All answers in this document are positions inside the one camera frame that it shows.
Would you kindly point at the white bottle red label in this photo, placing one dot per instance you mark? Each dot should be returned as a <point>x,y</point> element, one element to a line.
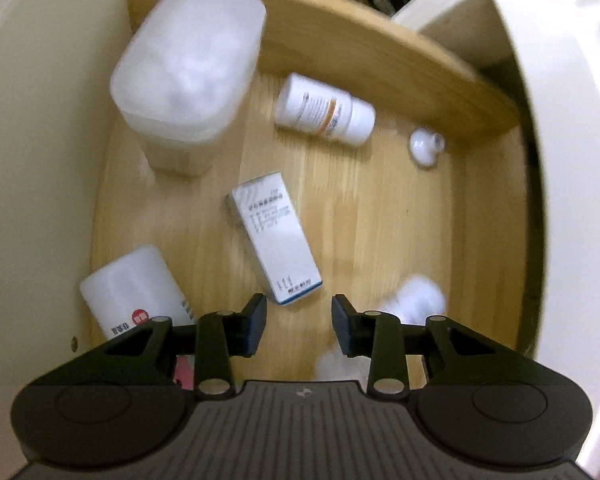
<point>130,285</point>

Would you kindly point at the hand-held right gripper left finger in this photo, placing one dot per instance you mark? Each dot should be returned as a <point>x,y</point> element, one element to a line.
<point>258,325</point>

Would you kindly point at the small white round cap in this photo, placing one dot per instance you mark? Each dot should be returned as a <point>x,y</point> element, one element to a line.
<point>424,146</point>

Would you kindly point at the pink packet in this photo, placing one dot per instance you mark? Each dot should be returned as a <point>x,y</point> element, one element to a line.
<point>184,372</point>

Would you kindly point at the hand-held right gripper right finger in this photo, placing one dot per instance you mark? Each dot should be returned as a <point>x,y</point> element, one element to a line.
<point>342,326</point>

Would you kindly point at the white medicine box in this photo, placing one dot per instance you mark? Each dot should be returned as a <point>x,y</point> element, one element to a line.
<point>275,240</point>

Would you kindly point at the translucent plastic container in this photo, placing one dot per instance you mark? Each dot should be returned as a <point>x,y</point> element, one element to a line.
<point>187,75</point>

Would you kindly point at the white pill bottle orange stripe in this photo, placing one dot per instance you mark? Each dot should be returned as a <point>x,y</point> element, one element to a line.
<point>320,107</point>

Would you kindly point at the white wooden nightstand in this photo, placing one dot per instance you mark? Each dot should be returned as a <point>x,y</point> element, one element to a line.
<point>570,160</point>

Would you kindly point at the white cotton wad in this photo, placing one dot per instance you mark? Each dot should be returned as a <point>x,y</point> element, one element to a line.
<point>337,367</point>

